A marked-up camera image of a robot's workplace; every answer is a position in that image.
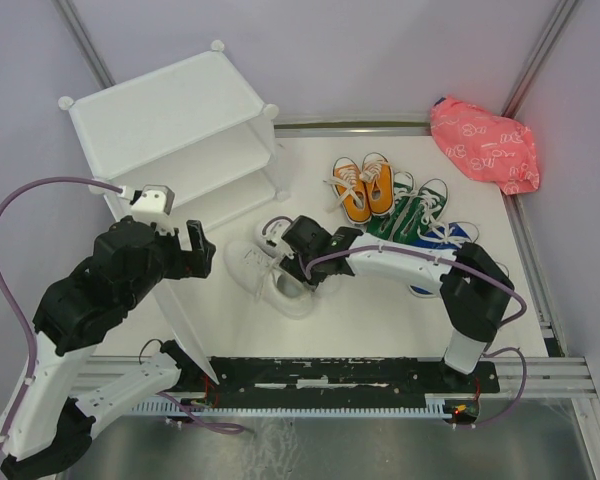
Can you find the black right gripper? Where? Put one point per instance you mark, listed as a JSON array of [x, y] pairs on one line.
[[292, 266]]

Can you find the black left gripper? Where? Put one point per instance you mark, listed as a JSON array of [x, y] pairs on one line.
[[199, 260]]

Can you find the orange canvas sneaker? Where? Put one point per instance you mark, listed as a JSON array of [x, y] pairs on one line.
[[349, 191], [378, 177]]

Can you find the white plastic shoe cabinet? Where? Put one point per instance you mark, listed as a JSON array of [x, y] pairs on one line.
[[196, 127]]

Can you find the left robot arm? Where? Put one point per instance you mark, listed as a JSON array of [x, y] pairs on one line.
[[46, 430]]

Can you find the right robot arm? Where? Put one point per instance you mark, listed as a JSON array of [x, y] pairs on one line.
[[474, 289]]

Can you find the green canvas sneaker left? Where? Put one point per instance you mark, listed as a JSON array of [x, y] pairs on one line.
[[404, 191]]

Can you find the green canvas sneaker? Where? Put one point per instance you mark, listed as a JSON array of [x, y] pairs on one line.
[[423, 212], [404, 191]]

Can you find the blue canvas sneaker lower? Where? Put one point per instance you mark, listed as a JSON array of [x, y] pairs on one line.
[[424, 293]]

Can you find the blue canvas sneaker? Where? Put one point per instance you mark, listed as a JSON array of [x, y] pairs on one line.
[[424, 293], [448, 236]]

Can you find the green canvas sneaker right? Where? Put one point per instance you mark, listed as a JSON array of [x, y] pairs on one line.
[[423, 212]]

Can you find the blue canvas sneaker upper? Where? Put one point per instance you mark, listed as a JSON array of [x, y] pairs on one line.
[[448, 236]]

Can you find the pink patterned plastic bag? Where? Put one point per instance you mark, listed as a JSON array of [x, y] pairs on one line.
[[486, 147]]

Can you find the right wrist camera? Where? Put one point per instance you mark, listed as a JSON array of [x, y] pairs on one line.
[[270, 237]]

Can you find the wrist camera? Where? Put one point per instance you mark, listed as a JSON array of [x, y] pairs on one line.
[[270, 237], [151, 201]]

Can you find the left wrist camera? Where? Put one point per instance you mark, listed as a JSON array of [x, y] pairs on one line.
[[151, 201]]

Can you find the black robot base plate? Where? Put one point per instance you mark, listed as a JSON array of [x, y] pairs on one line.
[[334, 382]]

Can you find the white slotted cable duct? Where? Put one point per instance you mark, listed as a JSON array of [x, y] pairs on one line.
[[158, 406]]

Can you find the aluminium frame rails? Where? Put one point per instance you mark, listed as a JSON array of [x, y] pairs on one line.
[[547, 377]]

